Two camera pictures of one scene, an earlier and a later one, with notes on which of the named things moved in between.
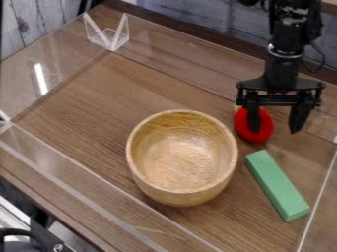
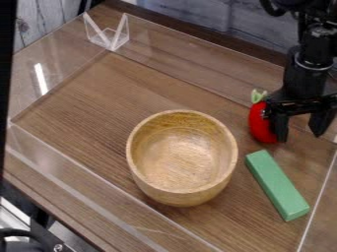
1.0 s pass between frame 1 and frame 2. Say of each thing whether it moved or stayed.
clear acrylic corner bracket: stayed
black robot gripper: moved
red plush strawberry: moved
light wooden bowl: stayed
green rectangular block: stayed
